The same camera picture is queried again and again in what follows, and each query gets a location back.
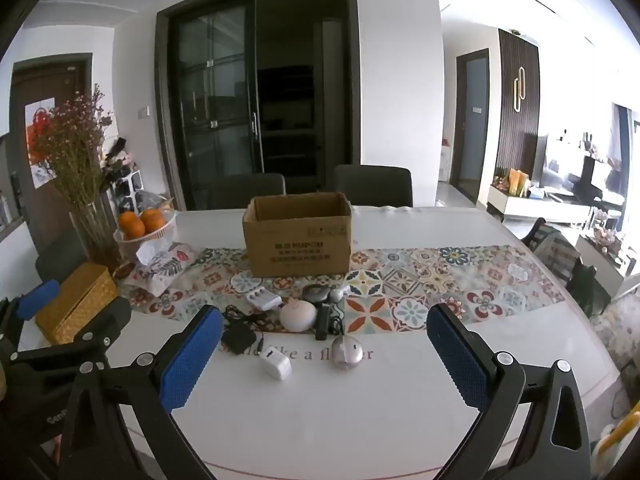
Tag woven yellow tissue box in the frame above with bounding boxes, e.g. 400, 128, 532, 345
34, 261, 121, 346

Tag floral seat cushion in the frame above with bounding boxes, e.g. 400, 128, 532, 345
592, 295, 640, 376

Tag yellow striped object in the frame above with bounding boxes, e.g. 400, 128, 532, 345
592, 402, 640, 461

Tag black round device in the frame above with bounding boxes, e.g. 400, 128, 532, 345
301, 283, 331, 305

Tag white round toy device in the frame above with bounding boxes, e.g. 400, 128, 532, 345
279, 300, 317, 333

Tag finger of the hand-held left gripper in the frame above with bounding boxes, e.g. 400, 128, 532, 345
10, 296, 132, 375
0, 279, 61, 356

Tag gold loop wall decor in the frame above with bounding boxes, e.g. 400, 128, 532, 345
513, 67, 528, 111

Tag dark dining chair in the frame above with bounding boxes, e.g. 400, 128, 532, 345
332, 164, 414, 207
35, 242, 88, 286
205, 173, 287, 211
520, 217, 613, 318

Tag black power adapter with cable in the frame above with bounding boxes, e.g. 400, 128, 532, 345
220, 305, 268, 356

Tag plaid chair cushion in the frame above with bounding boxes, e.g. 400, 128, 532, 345
537, 227, 583, 281

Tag white battery charger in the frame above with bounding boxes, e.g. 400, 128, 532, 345
245, 291, 283, 312

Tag orange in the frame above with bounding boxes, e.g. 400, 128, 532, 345
141, 208, 167, 233
118, 211, 146, 240

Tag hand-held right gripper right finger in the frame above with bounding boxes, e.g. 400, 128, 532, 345
426, 304, 593, 480

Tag white plug adapter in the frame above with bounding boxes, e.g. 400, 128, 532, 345
259, 345, 292, 381

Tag brown cardboard box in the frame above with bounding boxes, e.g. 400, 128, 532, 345
242, 191, 354, 278

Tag patterned floral table runner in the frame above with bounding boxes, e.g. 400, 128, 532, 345
122, 245, 568, 333

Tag brown wooden entrance door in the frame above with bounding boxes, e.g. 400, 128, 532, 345
10, 52, 93, 256

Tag cluttered side cabinet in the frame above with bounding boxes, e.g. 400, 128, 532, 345
100, 135, 146, 211

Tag dried flower bunch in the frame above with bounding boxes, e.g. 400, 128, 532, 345
30, 85, 116, 211

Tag silver computer mouse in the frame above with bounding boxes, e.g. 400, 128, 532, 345
331, 335, 363, 371

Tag red door poster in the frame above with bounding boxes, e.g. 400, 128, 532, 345
25, 99, 58, 191

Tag flat screen television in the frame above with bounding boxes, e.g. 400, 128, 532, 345
542, 135, 621, 201

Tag grey interior door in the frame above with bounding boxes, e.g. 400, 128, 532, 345
449, 49, 491, 191

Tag leaf print tissue pouch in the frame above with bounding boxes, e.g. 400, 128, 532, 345
122, 242, 201, 296

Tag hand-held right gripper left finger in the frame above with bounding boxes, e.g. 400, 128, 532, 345
57, 304, 224, 480

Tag dark sliding glass door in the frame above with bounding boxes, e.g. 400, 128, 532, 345
155, 0, 362, 211

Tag dark slatted wall panel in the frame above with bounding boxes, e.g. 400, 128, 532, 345
492, 29, 541, 181

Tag orange paper bags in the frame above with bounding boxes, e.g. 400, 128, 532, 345
507, 169, 531, 196

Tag white fruit basket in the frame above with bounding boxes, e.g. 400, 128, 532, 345
114, 210, 178, 256

